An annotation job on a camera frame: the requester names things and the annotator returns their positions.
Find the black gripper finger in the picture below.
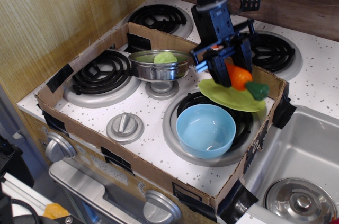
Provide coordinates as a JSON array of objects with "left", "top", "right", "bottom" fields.
[
  {"left": 233, "top": 40, "right": 253, "bottom": 73},
  {"left": 208, "top": 55, "right": 231, "bottom": 87}
]

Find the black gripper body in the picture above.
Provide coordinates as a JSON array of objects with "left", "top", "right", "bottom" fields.
[{"left": 190, "top": 3, "right": 256, "bottom": 72}]

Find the orange toy carrot green stem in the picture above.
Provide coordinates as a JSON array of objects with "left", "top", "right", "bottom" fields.
[{"left": 225, "top": 63, "right": 270, "bottom": 101}]

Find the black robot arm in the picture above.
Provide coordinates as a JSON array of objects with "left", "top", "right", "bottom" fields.
[{"left": 190, "top": 0, "right": 257, "bottom": 87}]

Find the green plastic plate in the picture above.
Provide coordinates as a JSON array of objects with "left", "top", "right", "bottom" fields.
[{"left": 198, "top": 79, "right": 266, "bottom": 113}]

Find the back right coil burner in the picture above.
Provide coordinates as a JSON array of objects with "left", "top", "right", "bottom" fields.
[{"left": 251, "top": 31, "right": 303, "bottom": 81}]

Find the coil burner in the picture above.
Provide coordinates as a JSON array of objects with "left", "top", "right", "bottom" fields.
[
  {"left": 64, "top": 49, "right": 140, "bottom": 109},
  {"left": 123, "top": 4, "right": 194, "bottom": 39},
  {"left": 162, "top": 89, "right": 261, "bottom": 167},
  {"left": 251, "top": 31, "right": 303, "bottom": 81}
]

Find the back left coil burner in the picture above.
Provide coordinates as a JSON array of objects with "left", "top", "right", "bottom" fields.
[{"left": 123, "top": 4, "right": 194, "bottom": 39}]

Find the green toy food piece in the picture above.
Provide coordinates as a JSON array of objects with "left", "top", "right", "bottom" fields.
[{"left": 154, "top": 51, "right": 177, "bottom": 64}]

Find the small steel pot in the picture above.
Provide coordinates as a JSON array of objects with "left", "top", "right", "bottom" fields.
[{"left": 128, "top": 50, "right": 190, "bottom": 82}]

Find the middle silver stovetop knob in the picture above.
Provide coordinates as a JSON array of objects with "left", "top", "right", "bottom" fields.
[{"left": 145, "top": 81, "right": 179, "bottom": 100}]

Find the silver stovetop knob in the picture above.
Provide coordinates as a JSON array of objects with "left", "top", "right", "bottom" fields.
[
  {"left": 106, "top": 113, "right": 144, "bottom": 145},
  {"left": 145, "top": 81, "right": 179, "bottom": 100}
]

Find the front right coil burner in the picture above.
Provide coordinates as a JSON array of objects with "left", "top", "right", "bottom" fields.
[{"left": 162, "top": 89, "right": 261, "bottom": 167}]

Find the light blue plastic bowl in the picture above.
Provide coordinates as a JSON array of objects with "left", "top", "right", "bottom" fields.
[{"left": 176, "top": 104, "right": 236, "bottom": 159}]

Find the front silver stovetop knob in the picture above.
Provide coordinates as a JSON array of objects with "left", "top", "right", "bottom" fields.
[{"left": 106, "top": 113, "right": 144, "bottom": 145}]

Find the front left coil burner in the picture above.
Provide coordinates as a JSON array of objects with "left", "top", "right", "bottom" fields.
[{"left": 64, "top": 49, "right": 140, "bottom": 109}]

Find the silver sink basin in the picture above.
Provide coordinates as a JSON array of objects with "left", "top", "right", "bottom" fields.
[{"left": 240, "top": 106, "right": 338, "bottom": 223}]

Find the brown cardboard fence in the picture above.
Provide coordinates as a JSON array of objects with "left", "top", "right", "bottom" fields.
[{"left": 36, "top": 23, "right": 290, "bottom": 223}]

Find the steel pot lid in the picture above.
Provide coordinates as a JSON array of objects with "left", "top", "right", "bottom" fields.
[{"left": 264, "top": 178, "right": 338, "bottom": 223}]

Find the right silver oven knob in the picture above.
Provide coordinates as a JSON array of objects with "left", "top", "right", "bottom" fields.
[{"left": 143, "top": 190, "right": 182, "bottom": 224}]

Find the silver oven knob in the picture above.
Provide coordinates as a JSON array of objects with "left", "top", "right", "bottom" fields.
[
  {"left": 143, "top": 190, "right": 182, "bottom": 224},
  {"left": 45, "top": 132, "right": 77, "bottom": 163}
]

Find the left silver oven knob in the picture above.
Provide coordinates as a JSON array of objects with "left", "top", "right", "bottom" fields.
[{"left": 45, "top": 132, "right": 77, "bottom": 163}]

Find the yellow sponge piece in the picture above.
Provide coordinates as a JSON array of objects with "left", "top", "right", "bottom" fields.
[{"left": 43, "top": 203, "right": 69, "bottom": 219}]

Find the silver oven door handle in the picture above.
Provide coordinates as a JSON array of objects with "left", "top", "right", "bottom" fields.
[{"left": 49, "top": 161, "right": 139, "bottom": 223}]

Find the black cable loop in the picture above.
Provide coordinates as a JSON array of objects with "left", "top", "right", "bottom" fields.
[{"left": 10, "top": 199, "right": 40, "bottom": 224}]

